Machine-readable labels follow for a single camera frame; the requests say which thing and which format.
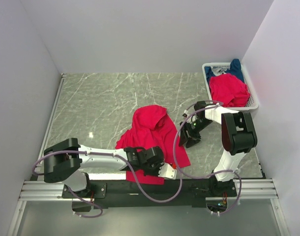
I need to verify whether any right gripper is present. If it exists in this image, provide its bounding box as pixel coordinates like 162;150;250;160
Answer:
179;119;212;148

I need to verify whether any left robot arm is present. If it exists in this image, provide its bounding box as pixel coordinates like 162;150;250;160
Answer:
44;138;166;198

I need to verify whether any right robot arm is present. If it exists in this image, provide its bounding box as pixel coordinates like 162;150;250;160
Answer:
177;100;258;196

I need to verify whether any white plastic laundry basket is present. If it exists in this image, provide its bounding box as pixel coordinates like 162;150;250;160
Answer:
202;62;259;111

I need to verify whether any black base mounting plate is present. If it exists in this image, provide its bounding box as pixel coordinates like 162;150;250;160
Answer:
75;178;237;209

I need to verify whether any blue t shirt in basket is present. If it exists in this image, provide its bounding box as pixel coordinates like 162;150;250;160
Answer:
204;59;244;83

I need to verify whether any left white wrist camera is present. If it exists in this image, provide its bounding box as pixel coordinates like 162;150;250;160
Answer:
158;163;177;180

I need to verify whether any red t shirt in basket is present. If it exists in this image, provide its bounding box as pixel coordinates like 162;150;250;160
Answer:
209;74;250;107

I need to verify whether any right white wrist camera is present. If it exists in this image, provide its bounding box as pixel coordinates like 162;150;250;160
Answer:
182;110;188;119

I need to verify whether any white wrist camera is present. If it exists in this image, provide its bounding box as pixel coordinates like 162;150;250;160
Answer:
182;110;188;119
158;163;177;180

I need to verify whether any red t shirt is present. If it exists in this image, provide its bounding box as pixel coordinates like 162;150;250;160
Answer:
115;105;191;185
209;74;250;107

